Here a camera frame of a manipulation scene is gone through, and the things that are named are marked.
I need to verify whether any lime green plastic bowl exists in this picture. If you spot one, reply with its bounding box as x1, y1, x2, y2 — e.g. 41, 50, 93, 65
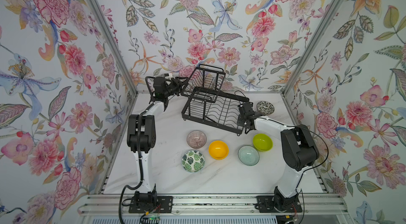
252, 134, 273, 152

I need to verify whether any green leaf pattern bowl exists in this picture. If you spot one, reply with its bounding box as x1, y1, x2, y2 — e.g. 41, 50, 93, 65
181, 150, 206, 173

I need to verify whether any pink striped ceramic bowl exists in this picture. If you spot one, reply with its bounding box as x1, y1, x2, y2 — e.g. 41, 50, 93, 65
186, 131, 207, 149

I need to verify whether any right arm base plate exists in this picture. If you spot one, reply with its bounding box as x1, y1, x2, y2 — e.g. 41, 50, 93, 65
255, 195, 303, 213

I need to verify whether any yellow plastic bowl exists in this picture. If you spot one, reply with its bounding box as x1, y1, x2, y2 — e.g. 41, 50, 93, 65
208, 141, 229, 160

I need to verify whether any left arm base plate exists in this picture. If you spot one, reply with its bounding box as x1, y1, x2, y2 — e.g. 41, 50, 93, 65
128, 194, 173, 213

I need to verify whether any black wire dish rack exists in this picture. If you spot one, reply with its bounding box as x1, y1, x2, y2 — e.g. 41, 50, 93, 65
181, 65, 250, 135

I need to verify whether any aluminium mounting rail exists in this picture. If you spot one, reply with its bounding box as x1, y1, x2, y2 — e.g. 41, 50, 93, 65
78, 193, 348, 216

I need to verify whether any pale mint green bowl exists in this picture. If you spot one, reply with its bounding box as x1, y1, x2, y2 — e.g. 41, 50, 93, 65
238, 145, 260, 167

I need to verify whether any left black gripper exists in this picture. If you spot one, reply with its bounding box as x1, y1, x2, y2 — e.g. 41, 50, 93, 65
162, 78, 189, 99

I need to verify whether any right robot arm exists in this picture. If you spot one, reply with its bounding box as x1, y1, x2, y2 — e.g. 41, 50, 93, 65
238, 102, 320, 211

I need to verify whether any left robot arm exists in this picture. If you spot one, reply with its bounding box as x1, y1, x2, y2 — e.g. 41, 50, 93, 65
125, 74, 188, 195

